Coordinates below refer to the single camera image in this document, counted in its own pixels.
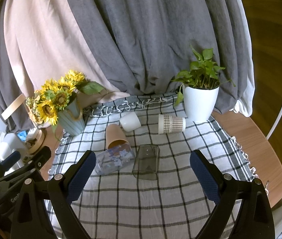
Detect grey curtain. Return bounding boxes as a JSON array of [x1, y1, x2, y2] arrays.
[[0, 0, 253, 135]]

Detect white sheer curtain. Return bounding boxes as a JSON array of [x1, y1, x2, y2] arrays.
[[229, 0, 256, 117]]

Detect checked grey white tablecloth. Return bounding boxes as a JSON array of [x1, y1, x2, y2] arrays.
[[47, 93, 258, 239]]

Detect light blue ribbed vase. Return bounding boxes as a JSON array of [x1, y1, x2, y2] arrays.
[[57, 97, 86, 137]]

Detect plain brown cup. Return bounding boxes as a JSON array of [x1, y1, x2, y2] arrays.
[[105, 124, 131, 150]]

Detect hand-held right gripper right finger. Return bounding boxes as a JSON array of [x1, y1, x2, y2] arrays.
[[189, 150, 275, 239]]

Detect brown checked paper cup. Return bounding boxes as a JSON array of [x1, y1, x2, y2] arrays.
[[158, 114, 186, 135]]

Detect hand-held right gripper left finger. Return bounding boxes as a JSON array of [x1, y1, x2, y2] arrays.
[[11, 150, 97, 239]]

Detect blue packet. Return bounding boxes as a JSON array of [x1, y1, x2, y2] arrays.
[[17, 129, 30, 143]]

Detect round wooden box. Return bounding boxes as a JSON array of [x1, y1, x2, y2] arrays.
[[25, 128, 47, 155]]

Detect white box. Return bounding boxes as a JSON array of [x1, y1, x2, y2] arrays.
[[0, 132, 25, 166]]

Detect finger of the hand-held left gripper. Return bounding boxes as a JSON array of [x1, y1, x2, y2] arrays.
[[0, 151, 22, 180], [0, 146, 52, 182]]

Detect beige curtain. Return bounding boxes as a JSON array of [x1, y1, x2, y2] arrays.
[[3, 0, 131, 128]]

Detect light wooden strip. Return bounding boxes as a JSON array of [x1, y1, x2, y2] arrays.
[[1, 93, 25, 120]]

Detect yellow sunflower bouquet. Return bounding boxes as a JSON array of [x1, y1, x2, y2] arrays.
[[26, 70, 106, 140]]

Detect green pothos plant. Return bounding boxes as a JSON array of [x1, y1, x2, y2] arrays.
[[170, 45, 236, 107]]

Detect grey clear plastic cup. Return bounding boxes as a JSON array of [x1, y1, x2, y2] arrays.
[[132, 144, 161, 180]]

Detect blue floral glass cup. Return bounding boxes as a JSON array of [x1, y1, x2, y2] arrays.
[[95, 146, 136, 175]]

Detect white ribbed plant pot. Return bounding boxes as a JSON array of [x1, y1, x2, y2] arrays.
[[182, 83, 220, 123]]

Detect plain white cup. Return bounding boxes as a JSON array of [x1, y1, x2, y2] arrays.
[[120, 112, 141, 132]]

